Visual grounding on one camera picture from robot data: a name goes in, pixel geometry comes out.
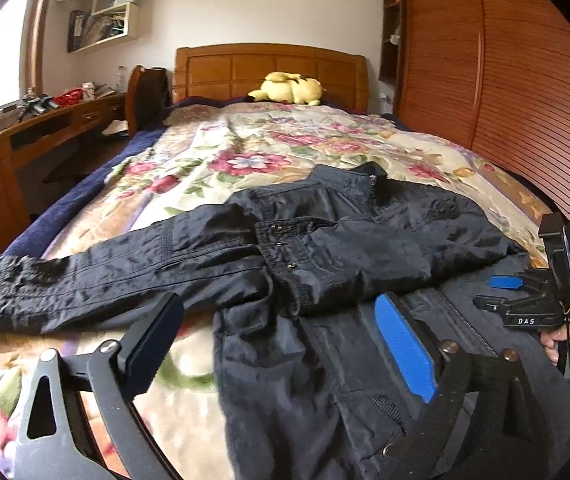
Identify books on shelf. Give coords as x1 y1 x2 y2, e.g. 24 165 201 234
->
67 9 130 53

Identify floral blanket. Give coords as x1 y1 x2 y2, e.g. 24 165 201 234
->
0 101 558 466

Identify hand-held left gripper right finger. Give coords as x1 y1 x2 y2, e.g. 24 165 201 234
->
374 292 566 480

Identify red desk item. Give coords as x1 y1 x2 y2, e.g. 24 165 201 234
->
53 88 86 106

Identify black jacket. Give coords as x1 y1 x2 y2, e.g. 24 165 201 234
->
0 162 570 480

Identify wooden chair with black bag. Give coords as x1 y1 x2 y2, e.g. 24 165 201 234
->
127 65 172 137

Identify wooden bed headboard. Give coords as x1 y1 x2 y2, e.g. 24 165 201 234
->
172 43 370 113

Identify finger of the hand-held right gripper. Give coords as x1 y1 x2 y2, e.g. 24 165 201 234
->
489 274 530 292
473 295 516 314

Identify white wall shelf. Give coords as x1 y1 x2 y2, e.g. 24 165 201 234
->
57 0 144 54

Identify yellow plush toy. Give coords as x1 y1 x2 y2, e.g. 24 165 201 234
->
247 72 326 107

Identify black desk gadget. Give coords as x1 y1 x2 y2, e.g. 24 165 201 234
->
17 93 60 120

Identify wooden slatted wardrobe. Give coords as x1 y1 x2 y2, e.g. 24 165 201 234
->
396 0 570 228

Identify narrow wooden open shelf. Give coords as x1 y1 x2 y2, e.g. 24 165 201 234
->
379 0 402 86

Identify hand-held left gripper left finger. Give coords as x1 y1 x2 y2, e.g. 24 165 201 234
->
15 292 186 480

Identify wooden desk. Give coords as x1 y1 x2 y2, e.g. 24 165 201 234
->
0 91 128 291

